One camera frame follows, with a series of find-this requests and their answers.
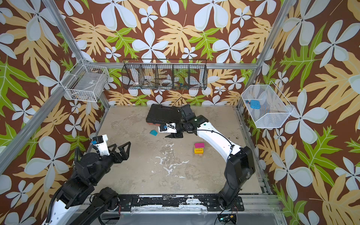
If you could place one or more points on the white wire basket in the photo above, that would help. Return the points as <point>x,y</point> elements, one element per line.
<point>275,107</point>
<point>86,82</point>

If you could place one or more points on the white wire basket left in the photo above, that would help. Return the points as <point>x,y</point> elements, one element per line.
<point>86,82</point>

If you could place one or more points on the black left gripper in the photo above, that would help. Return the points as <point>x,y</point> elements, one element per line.
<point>118,159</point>

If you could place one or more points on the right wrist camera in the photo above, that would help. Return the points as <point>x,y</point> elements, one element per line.
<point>167,128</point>

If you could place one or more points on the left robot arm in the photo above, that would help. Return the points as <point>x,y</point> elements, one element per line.
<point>88,170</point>

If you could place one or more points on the magenta block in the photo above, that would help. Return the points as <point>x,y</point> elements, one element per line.
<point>199,145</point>

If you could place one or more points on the teal block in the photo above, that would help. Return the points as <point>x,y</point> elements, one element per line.
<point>154,132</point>

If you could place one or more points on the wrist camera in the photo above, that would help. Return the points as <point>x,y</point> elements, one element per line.
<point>167,128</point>
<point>99,144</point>

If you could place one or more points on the blue object in basket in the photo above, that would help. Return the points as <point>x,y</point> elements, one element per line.
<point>255,104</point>

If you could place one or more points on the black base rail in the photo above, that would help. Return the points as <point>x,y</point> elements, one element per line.
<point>203,202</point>

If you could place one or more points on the black tool case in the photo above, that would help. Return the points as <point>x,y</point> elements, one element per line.
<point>159,114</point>

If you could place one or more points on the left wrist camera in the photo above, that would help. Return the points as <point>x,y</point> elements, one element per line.
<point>99,144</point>

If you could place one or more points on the aluminium frame post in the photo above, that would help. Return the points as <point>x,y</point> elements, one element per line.
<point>13,149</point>
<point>274,32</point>

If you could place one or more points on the aluminium frame post left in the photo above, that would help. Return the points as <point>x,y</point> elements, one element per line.
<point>13,149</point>

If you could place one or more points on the yellow striped block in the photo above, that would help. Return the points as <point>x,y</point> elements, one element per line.
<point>199,151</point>

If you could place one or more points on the aluminium frame post right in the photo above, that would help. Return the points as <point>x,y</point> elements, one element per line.
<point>274,32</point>

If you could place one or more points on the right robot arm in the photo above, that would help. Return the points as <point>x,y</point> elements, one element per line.
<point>240,164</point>

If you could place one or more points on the black wire basket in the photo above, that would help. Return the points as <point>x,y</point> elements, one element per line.
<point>166,74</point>

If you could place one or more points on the white wire basket right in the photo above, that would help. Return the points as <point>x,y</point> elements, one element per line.
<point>275,107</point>

